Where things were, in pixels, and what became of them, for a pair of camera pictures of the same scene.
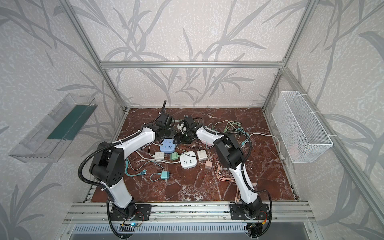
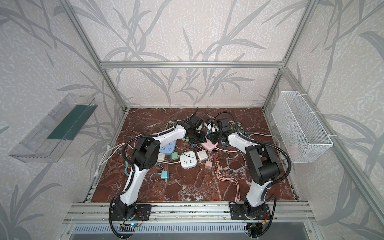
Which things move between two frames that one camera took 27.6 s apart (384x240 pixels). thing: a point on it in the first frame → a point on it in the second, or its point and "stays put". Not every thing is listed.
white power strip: x=187 y=161 stays put
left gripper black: x=166 y=134 → x=195 y=133
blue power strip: x=168 y=146 stays put
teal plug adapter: x=165 y=175 stays put
